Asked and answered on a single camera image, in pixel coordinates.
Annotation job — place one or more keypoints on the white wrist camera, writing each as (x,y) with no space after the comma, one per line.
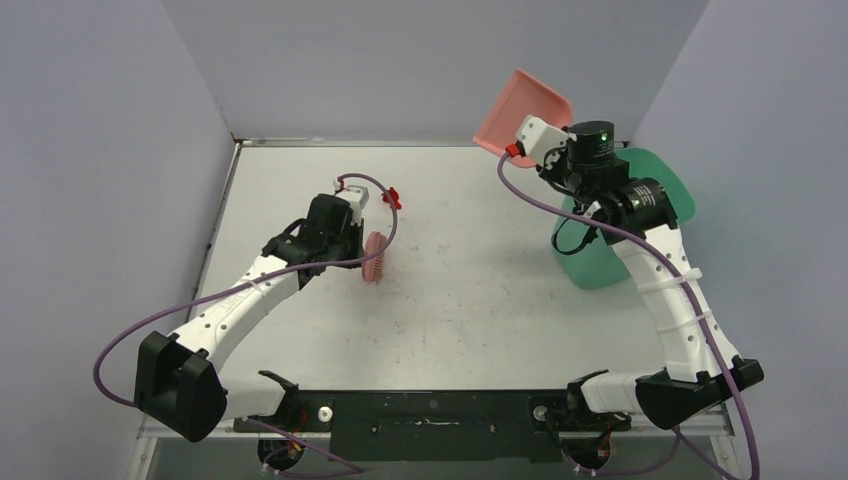
(533,140)
(357,196)

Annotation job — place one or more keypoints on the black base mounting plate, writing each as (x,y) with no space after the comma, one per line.
(452,425)

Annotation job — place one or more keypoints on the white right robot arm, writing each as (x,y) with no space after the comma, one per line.
(702,368)

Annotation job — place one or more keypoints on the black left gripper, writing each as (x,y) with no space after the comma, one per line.
(351,237)

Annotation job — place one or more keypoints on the pink hand brush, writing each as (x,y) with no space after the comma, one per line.
(372,268)

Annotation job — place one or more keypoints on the pink plastic dustpan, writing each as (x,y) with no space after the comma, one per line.
(522,95)

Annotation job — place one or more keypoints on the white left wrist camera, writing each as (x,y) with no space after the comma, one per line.
(357,196)

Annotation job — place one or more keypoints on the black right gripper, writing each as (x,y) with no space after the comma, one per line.
(549,168)

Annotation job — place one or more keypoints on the red paper scrap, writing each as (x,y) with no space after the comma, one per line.
(391,197)

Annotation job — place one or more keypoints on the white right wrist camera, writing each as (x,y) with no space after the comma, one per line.
(533,140)

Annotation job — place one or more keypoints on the green plastic waste bin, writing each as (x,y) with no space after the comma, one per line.
(596,266)

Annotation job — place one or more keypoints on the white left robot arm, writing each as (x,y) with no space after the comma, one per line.
(178,377)

